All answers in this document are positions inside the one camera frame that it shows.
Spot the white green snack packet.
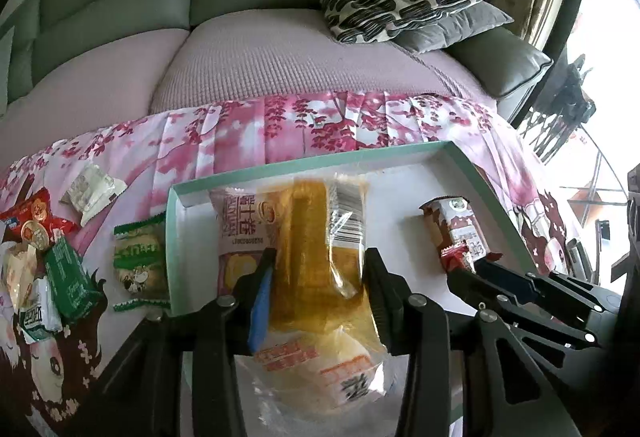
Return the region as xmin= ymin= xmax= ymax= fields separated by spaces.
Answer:
xmin=17 ymin=277 xmax=63 ymax=343

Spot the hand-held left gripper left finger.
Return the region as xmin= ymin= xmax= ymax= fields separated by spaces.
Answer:
xmin=92 ymin=247 xmax=278 ymax=437

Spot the metal drying rack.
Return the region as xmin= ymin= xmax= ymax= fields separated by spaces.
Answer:
xmin=520 ymin=54 xmax=598 ymax=162

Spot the grey pillow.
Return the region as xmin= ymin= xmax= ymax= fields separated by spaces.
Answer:
xmin=390 ymin=2 xmax=515 ymax=55

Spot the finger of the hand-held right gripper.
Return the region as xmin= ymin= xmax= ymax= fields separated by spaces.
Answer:
xmin=474 ymin=254 xmax=623 ymax=329
xmin=446 ymin=271 xmax=602 ymax=350

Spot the teal white tray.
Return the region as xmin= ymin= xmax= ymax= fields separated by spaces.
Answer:
xmin=165 ymin=140 xmax=551 ymax=437

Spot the green cookie packet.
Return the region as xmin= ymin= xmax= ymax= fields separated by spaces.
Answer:
xmin=112 ymin=212 xmax=172 ymax=313

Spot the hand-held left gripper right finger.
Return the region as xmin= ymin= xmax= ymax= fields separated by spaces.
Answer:
xmin=364 ymin=247 xmax=583 ymax=437

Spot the clear bread bag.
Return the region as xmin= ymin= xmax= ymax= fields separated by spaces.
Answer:
xmin=237 ymin=329 xmax=407 ymax=437

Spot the printed blanket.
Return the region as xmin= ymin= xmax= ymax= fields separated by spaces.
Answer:
xmin=0 ymin=89 xmax=596 ymax=437

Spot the red snack packet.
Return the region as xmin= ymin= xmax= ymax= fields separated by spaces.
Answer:
xmin=0 ymin=187 xmax=77 ymax=250

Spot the pink cake roll packet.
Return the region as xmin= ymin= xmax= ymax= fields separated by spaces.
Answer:
xmin=207 ymin=186 xmax=288 ymax=305

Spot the yellow snack packet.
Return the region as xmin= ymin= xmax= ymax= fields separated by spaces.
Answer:
xmin=267 ymin=173 xmax=388 ymax=358

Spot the grey green sofa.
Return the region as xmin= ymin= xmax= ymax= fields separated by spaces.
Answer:
xmin=0 ymin=0 xmax=553 ymax=118

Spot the brown white snack packet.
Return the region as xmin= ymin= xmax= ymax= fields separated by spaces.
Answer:
xmin=419 ymin=197 xmax=491 ymax=274

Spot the small white green packet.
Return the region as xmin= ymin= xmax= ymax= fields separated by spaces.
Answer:
xmin=60 ymin=164 xmax=128 ymax=228

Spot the beige bread packet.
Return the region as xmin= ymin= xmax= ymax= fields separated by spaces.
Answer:
xmin=0 ymin=242 xmax=40 ymax=313

